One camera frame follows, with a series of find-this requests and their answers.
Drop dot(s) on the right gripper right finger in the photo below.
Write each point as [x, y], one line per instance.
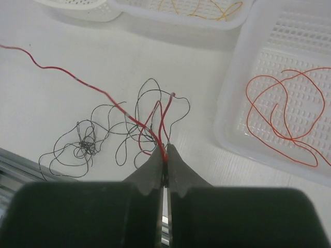
[202, 215]

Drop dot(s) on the large perforated white basket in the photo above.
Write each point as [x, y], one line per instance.
[274, 104]

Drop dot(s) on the translucent middle white basket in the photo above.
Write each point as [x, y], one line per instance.
[219, 15]

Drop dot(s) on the rounded perforated white basket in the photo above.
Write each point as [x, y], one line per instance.
[87, 10]

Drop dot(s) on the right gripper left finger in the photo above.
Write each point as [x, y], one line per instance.
[124, 213]

